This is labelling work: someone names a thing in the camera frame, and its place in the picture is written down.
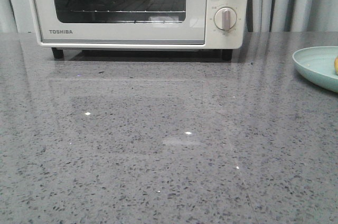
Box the oven glass door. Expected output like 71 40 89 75
27 0 209 46

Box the golden croissant bread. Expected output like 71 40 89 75
334 56 338 75

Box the lower oven control knob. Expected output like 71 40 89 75
214 7 237 31

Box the white Toshiba toaster oven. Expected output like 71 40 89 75
4 0 251 61

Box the grey curtain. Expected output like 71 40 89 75
1 0 337 33

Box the light green plate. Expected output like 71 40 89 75
293 46 337 93

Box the oven wire rack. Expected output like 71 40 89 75
55 0 186 23

